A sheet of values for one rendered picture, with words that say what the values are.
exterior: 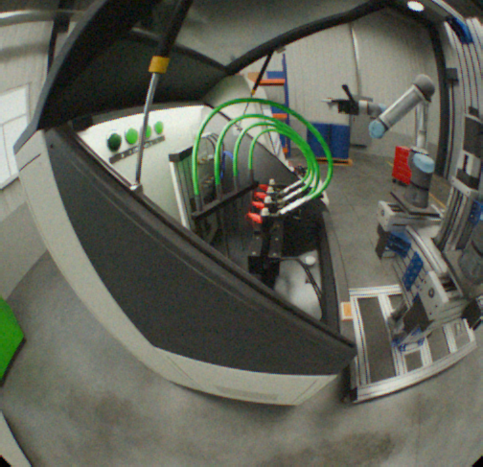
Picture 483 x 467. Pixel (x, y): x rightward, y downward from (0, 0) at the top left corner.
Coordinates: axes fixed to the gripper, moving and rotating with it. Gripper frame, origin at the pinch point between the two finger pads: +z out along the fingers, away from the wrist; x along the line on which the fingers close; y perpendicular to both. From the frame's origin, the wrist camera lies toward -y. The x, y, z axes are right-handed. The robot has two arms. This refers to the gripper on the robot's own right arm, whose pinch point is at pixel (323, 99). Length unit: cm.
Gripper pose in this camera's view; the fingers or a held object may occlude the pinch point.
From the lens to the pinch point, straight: 119.5
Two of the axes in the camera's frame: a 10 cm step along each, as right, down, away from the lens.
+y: 1.5, 7.7, 6.2
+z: -8.2, -2.5, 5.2
